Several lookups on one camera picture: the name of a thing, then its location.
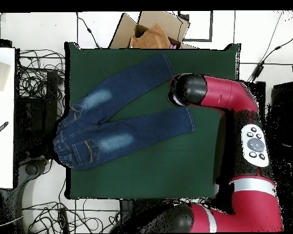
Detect blue denim jeans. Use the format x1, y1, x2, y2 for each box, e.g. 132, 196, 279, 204
52, 51, 197, 171

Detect dark green table cloth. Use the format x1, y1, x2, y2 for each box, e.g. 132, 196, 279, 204
63, 41, 241, 200

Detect brown cardboard box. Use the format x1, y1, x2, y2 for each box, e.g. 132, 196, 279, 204
108, 10, 198, 49

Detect black power strip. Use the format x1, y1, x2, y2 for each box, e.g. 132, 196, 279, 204
59, 207, 70, 233

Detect black threaded rod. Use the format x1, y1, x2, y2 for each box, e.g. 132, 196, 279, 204
0, 121, 10, 141

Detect white table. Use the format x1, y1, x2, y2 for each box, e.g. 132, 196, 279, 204
0, 46, 16, 190

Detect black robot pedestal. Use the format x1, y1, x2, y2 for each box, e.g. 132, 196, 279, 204
118, 198, 137, 220

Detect thin black cable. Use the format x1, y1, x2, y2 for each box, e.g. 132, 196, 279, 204
76, 12, 101, 49

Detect black rectangular frame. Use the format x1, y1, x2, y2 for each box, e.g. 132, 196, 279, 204
177, 10, 214, 43

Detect tangled black cables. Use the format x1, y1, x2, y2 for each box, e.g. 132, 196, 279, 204
21, 198, 123, 233
18, 48, 67, 118

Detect black cable with adapter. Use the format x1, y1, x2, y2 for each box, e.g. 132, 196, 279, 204
244, 29, 293, 82

